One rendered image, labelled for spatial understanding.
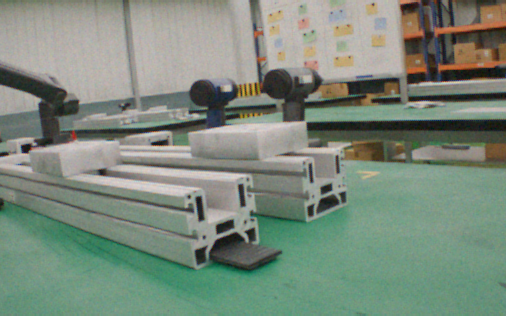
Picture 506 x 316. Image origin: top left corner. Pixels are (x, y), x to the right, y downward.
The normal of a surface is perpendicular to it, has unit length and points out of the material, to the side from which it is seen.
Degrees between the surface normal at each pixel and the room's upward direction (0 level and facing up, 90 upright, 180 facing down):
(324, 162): 90
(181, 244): 90
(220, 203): 90
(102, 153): 90
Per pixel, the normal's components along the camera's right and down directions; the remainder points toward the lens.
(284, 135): 0.70, 0.03
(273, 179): -0.70, 0.18
